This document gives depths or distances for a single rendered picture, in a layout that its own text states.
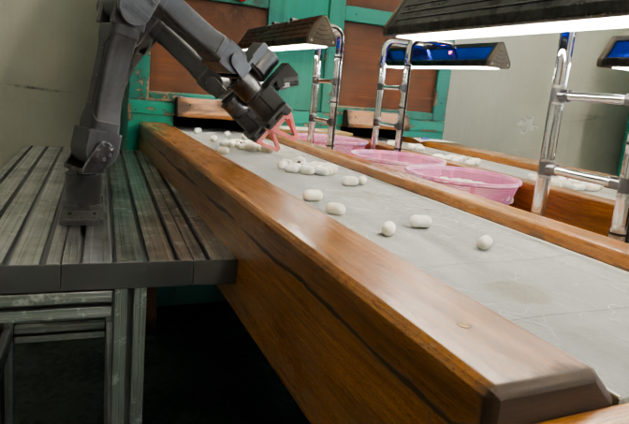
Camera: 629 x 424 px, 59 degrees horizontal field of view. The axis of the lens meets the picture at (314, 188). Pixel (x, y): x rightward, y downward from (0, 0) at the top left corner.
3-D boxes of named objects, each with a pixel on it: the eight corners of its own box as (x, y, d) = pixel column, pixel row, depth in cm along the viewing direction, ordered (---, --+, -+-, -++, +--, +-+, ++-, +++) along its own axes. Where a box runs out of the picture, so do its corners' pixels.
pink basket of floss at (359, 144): (350, 173, 178) (353, 144, 176) (277, 162, 188) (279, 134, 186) (374, 166, 202) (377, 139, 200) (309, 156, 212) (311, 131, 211)
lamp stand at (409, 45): (394, 179, 175) (411, 34, 167) (364, 168, 193) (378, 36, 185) (443, 180, 183) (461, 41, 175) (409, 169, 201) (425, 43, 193)
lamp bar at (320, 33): (307, 43, 132) (310, 11, 131) (236, 49, 188) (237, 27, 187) (337, 47, 136) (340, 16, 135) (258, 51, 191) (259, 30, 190)
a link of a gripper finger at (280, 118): (299, 127, 138) (273, 100, 134) (310, 130, 131) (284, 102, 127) (280, 147, 137) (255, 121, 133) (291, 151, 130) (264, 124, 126)
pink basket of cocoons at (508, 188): (446, 229, 113) (451, 183, 112) (379, 200, 137) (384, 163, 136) (541, 226, 124) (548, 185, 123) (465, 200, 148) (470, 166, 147)
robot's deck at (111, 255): (-97, 299, 69) (-98, 269, 68) (24, 157, 179) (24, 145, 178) (487, 272, 102) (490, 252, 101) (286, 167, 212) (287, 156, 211)
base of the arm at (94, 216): (103, 162, 112) (65, 160, 110) (104, 180, 94) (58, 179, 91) (102, 199, 114) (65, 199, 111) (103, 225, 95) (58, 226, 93)
